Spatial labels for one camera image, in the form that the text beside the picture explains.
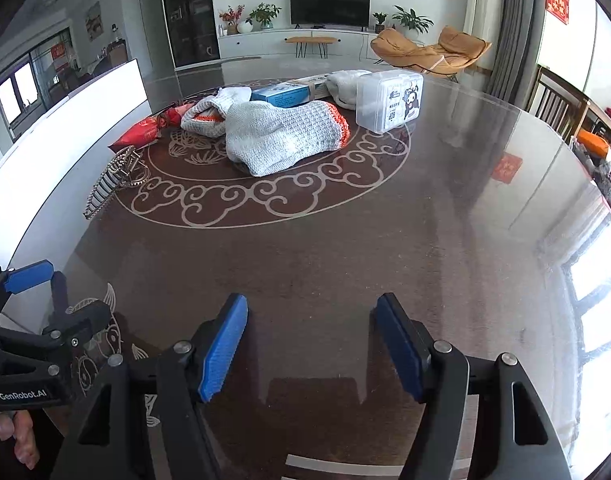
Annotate clear plastic box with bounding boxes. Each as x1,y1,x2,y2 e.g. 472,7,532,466
356,70,425,135

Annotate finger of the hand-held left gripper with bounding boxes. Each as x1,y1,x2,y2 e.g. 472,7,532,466
41,299,114,361
0,259,56,322

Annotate white television cabinet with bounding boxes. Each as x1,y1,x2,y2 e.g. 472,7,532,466
218,27,386,59

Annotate red wall decoration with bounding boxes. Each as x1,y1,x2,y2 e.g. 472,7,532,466
546,0,571,26

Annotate metal hair claw clip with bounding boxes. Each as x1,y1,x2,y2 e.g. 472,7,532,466
82,146,153,221

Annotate large leafy potted plant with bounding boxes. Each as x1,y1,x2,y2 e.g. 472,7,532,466
391,6,435,37

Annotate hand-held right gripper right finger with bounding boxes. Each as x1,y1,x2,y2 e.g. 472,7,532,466
374,292,573,480

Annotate dark glass display cabinet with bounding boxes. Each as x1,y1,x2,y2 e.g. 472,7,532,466
159,0,221,71

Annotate orange lounge chair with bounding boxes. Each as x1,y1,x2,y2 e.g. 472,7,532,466
370,26,492,82

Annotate pile of small desk clutter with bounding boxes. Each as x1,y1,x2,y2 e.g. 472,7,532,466
573,137,611,206

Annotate wooden slatted chair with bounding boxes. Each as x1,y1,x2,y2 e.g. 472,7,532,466
527,65,592,138

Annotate red snack packet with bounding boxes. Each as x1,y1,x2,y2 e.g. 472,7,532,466
108,101,198,152

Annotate white knitted glove orange cuff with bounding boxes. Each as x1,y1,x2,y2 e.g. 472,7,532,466
326,69,382,110

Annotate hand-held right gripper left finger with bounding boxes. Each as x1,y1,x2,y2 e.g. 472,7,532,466
52,292,249,480

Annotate red flower arrangement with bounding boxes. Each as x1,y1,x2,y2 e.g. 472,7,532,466
218,5,246,36

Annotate person's left hand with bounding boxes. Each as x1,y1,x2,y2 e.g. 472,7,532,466
0,409,41,472

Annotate bushy green potted plant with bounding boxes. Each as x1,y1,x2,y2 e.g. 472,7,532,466
245,2,282,30

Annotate framed wall painting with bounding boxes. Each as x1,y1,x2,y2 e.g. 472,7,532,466
85,2,103,41

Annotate large grey knitted glove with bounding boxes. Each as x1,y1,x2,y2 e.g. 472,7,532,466
225,101,350,177

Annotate wooden bench black legs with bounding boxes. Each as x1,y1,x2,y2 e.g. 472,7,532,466
285,36,337,59

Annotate orange box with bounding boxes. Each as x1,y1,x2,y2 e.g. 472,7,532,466
577,130,611,159

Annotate white curtain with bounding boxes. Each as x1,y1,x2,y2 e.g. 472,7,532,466
463,0,509,92

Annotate white storage container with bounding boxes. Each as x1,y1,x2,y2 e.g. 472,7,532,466
0,58,152,271

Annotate grey curtain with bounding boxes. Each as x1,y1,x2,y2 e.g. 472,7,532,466
485,0,542,107

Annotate blue and white carton box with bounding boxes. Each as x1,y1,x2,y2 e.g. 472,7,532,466
251,73,332,109

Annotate black flat television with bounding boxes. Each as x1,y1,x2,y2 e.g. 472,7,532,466
290,0,371,29

